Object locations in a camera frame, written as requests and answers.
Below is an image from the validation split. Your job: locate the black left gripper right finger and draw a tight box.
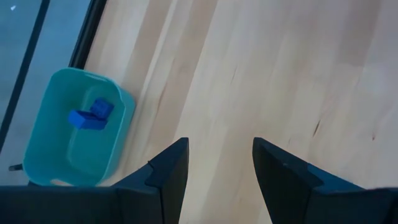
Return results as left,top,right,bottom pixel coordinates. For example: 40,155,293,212
253,137,363,224

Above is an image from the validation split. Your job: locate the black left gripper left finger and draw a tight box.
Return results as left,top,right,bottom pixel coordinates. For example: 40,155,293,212
113,137,189,224

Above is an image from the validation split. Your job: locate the small blue toy brick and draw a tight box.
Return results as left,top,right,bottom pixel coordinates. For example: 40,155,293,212
90,96,115,121

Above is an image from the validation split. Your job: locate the teal plastic bin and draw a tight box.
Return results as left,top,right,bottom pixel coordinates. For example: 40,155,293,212
22,67,137,187

